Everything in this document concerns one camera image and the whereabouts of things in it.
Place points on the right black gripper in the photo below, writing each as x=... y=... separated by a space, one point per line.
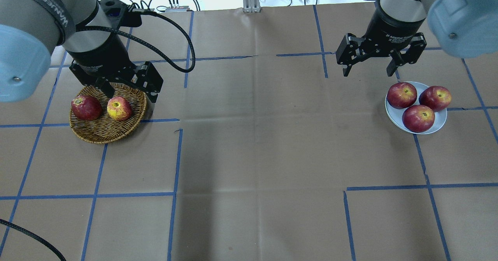
x=393 y=30

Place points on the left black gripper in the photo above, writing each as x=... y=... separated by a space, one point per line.
x=98 y=55

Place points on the yellow red apple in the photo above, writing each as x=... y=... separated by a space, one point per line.
x=119 y=108

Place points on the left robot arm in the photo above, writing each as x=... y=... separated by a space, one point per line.
x=87 y=30

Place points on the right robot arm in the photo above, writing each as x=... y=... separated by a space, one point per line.
x=463 y=29

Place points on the red apple plate left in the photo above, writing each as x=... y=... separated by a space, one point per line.
x=401 y=95

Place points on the red apple plate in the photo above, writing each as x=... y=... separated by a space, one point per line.
x=401 y=95
x=438 y=98
x=418 y=118

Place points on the dark red apple in basket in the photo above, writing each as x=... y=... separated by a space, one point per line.
x=86 y=107

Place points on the light blue plate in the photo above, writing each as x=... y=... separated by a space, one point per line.
x=395 y=115

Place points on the red apple plate front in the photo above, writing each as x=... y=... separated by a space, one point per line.
x=418 y=118

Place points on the red apple plate right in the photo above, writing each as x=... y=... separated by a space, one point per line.
x=438 y=98

